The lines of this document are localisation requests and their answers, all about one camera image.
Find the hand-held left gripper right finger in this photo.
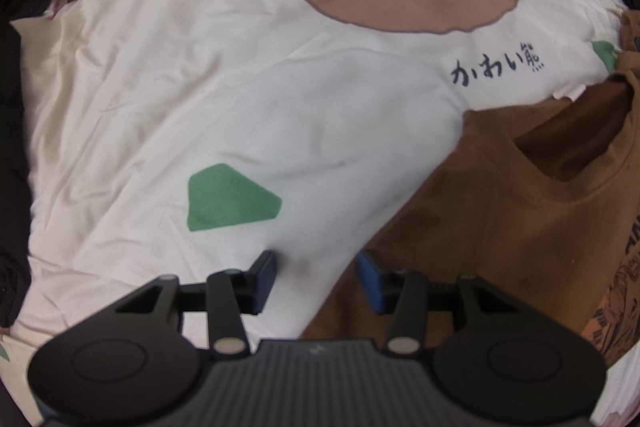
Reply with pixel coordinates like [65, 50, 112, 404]
[356, 251, 516, 356]

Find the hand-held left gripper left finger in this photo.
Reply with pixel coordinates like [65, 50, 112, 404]
[114, 250, 278, 356]

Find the cream bear print blanket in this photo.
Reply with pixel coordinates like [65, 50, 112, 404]
[0, 0, 640, 427]

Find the brown printed t-shirt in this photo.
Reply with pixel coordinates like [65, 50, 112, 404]
[300, 9, 640, 368]

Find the black crumpled garment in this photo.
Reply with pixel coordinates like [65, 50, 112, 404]
[0, 0, 76, 328]

